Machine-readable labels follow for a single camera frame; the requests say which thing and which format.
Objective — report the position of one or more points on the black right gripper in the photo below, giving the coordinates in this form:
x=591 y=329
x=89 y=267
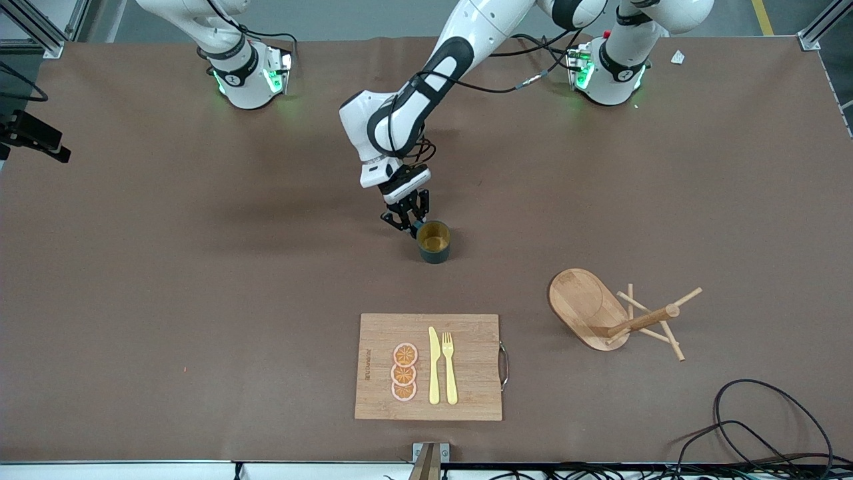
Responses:
x=35 y=131

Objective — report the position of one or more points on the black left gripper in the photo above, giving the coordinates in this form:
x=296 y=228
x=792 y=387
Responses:
x=407 y=212

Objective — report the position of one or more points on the dark green mug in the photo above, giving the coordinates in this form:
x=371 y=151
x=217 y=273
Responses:
x=433 y=256

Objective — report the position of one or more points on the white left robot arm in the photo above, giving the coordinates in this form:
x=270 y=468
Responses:
x=480 y=20

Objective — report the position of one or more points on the wooden mug rack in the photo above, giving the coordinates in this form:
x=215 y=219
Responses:
x=583 y=303

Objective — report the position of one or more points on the orange slice toy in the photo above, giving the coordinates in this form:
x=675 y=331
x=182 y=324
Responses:
x=405 y=354
x=403 y=392
x=403 y=374

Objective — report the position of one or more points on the yellow plastic knife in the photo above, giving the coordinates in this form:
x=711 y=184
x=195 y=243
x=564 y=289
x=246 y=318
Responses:
x=434 y=373

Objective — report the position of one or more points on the bamboo cutting board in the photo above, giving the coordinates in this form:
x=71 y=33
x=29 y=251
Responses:
x=473 y=366

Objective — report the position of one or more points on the yellow plastic fork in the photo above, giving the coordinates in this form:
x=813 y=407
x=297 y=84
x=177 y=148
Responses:
x=451 y=381

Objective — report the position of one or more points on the white paper scrap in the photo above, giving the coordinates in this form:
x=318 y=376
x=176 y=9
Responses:
x=678 y=57

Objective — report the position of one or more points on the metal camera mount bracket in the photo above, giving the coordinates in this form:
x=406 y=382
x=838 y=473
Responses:
x=430 y=460

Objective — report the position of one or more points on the white table edge rail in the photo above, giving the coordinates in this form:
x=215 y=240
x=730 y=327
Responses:
x=133 y=472

